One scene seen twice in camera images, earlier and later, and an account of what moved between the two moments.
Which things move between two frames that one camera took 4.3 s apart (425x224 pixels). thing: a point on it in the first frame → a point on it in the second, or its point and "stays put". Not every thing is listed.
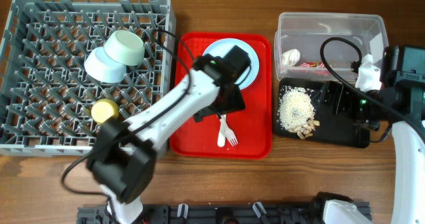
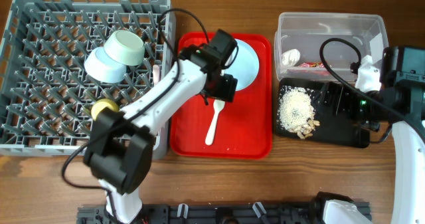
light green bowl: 124,47 stays put
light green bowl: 102,68 stays put
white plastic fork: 230,134 → 156,74
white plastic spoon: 221,137 → 218,105
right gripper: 327,92 stays put
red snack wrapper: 313,64 stays put
